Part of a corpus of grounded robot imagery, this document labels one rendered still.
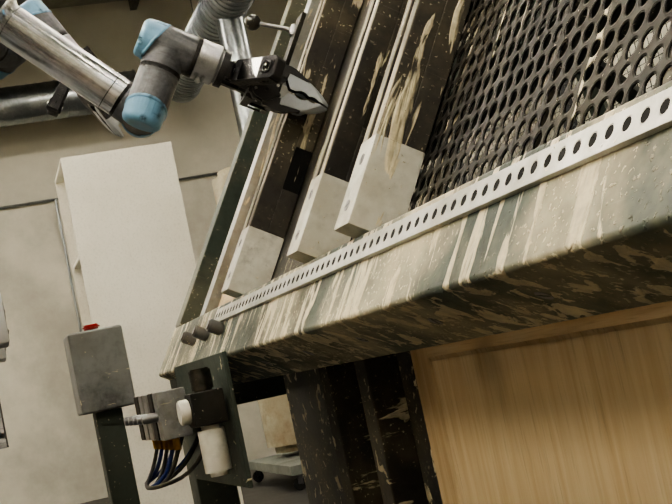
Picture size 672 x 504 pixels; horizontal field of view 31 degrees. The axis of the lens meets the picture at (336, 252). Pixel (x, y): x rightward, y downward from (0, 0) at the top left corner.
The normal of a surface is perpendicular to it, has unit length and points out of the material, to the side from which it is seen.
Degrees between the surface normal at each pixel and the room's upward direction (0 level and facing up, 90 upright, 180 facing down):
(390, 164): 90
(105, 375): 90
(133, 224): 90
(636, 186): 59
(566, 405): 90
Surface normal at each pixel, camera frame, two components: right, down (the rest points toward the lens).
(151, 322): 0.27, -0.14
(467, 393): -0.93, 0.17
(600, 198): -0.91, -0.35
